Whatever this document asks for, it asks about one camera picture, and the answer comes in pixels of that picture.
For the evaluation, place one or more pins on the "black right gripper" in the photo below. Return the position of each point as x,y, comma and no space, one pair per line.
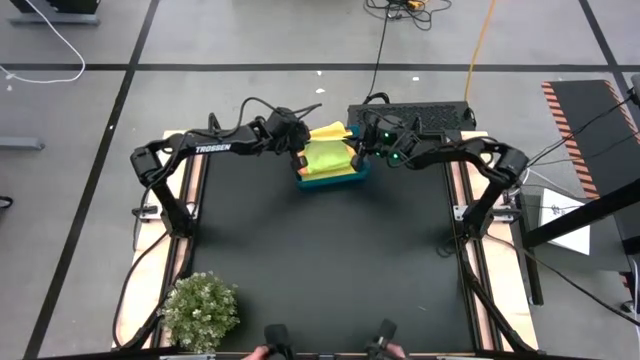
376,142

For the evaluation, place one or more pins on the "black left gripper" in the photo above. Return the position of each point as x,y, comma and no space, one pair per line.
294,137

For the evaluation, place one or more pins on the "green microfiber towel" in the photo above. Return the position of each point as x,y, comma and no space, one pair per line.
327,156

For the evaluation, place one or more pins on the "yellow microfiber towel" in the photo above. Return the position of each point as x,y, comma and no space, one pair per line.
330,131

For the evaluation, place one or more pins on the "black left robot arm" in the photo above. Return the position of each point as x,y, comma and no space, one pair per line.
165,200

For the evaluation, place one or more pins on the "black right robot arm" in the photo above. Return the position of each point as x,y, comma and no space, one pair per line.
492,185

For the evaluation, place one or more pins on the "blue plastic bin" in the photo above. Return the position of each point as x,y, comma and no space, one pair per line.
335,184

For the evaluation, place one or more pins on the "black perforated computer case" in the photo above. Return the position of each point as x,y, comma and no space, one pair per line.
440,116

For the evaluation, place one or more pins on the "small green artificial plant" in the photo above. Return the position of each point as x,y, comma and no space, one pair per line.
200,315

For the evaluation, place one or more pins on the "light wooden side board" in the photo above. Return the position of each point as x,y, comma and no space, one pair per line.
505,280
145,280

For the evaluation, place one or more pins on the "person's hand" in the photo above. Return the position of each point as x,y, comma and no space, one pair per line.
257,353
396,351

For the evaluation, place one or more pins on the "white paper sheet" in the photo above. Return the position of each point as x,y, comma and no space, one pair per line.
570,235

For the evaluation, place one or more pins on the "black mat with orange stripes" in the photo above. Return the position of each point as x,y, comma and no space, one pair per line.
585,110

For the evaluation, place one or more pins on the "black diagonal beam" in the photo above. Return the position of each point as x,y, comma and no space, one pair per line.
590,212

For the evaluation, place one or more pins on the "grey floor bar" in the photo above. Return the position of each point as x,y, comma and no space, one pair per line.
20,143

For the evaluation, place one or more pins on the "grey desk foot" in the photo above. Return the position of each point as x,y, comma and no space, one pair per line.
50,20

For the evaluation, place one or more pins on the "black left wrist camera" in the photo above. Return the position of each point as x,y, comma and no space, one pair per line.
281,120

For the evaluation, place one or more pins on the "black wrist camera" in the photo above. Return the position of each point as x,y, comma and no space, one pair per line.
281,120
392,125

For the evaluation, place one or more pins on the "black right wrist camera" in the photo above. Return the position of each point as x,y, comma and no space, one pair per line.
392,125

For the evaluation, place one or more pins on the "black metal table frame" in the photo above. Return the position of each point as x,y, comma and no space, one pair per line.
320,352

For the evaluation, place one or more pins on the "black stand post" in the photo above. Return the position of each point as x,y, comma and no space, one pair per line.
531,260

